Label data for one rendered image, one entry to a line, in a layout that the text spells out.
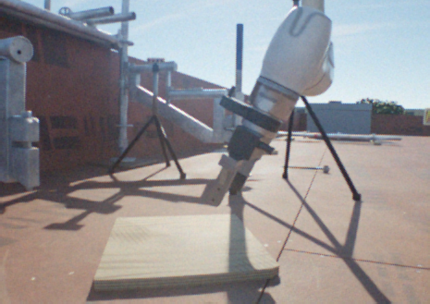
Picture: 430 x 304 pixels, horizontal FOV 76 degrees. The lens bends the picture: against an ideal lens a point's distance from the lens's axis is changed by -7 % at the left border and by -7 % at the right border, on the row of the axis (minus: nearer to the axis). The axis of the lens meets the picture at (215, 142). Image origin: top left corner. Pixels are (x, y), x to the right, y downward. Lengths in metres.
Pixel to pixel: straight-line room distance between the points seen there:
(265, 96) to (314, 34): 0.14
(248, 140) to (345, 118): 5.73
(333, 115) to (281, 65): 5.71
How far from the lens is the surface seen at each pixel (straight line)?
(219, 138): 1.52
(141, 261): 0.55
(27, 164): 0.61
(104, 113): 1.91
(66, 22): 1.60
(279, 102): 0.55
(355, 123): 6.24
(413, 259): 0.72
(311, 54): 0.55
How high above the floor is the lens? 0.26
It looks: 4 degrees down
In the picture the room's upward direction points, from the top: 1 degrees clockwise
